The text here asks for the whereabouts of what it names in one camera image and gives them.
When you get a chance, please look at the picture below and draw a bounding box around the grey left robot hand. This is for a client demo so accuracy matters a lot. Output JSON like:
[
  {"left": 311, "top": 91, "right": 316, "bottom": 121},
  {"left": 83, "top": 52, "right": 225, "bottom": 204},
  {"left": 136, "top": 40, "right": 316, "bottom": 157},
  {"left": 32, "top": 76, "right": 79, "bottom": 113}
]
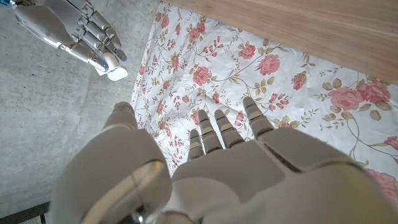
[{"left": 49, "top": 96, "right": 398, "bottom": 224}]

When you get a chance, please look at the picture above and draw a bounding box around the floral print backdrop curtain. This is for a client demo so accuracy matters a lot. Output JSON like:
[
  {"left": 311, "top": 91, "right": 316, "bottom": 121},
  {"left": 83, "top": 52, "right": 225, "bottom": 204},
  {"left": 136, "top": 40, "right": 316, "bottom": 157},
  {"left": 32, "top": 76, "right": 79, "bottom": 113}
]
[{"left": 130, "top": 1, "right": 398, "bottom": 206}]

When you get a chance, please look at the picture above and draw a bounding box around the white AirPods case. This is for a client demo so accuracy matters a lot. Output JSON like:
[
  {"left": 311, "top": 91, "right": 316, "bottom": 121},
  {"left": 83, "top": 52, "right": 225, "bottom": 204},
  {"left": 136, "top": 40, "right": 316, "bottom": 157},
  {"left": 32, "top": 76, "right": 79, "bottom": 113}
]
[{"left": 94, "top": 52, "right": 129, "bottom": 82}]

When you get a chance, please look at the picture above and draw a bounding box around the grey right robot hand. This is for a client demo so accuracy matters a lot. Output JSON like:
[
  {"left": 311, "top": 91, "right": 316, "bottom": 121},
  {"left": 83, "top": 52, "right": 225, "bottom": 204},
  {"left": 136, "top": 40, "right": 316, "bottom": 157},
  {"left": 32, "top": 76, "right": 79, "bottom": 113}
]
[{"left": 11, "top": 0, "right": 129, "bottom": 73}]

